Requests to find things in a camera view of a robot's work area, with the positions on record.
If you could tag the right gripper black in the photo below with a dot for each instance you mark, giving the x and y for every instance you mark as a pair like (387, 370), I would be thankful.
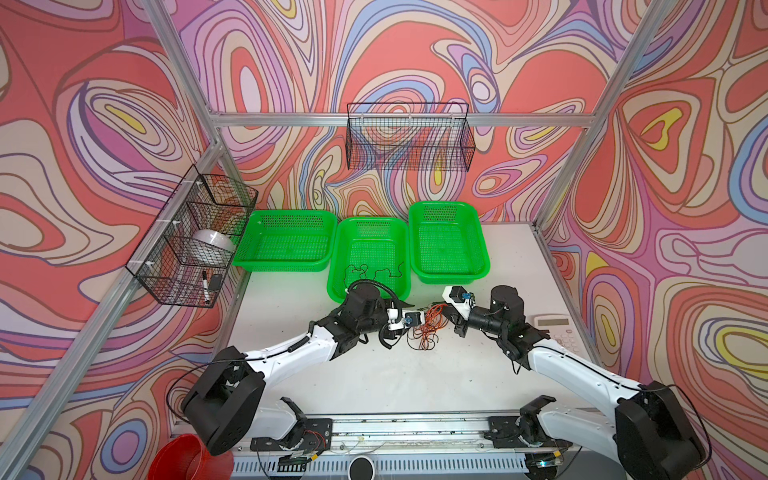
(457, 319)

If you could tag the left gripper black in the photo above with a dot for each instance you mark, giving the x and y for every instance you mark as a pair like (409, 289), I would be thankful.
(389, 336)

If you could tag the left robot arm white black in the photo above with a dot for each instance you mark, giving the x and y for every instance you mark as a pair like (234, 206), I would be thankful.
(224, 405)

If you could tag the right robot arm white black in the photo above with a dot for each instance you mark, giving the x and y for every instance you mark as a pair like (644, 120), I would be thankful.
(642, 427)

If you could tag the right green plastic basket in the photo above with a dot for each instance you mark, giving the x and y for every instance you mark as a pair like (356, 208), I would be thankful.
(447, 244)

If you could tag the green plastic basket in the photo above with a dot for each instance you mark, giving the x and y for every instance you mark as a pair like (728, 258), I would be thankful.
(373, 248)
(447, 244)
(287, 241)

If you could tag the middle green plastic basket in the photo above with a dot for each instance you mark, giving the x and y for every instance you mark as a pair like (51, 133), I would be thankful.
(373, 248)

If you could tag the white pink calculator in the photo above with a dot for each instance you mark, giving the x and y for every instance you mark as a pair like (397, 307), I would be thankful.
(562, 329)

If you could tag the left green plastic basket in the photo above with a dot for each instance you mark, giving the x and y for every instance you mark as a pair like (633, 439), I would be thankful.
(287, 241)

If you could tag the red bucket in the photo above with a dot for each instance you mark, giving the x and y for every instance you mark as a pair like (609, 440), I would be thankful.
(186, 458)

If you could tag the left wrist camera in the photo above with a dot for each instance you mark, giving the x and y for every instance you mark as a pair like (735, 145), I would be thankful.
(405, 319)

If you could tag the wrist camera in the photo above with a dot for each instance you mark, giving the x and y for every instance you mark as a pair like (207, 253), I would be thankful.
(460, 299)
(405, 319)

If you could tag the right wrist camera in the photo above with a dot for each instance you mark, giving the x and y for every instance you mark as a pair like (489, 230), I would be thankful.
(460, 299)

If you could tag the aluminium rail front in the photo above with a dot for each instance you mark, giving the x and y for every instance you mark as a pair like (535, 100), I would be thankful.
(436, 431)

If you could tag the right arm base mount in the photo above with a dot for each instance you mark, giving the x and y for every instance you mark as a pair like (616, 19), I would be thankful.
(520, 432)

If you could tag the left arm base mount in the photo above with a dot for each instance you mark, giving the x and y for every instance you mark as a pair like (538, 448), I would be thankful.
(312, 435)

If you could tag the black wire basket back wall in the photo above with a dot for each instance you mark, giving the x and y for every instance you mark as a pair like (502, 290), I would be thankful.
(409, 136)

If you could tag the black wire basket wall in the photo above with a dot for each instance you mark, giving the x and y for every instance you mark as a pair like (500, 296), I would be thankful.
(168, 264)
(409, 136)

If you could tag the black wire basket left wall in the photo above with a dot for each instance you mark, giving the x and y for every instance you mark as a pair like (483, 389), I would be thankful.
(168, 264)

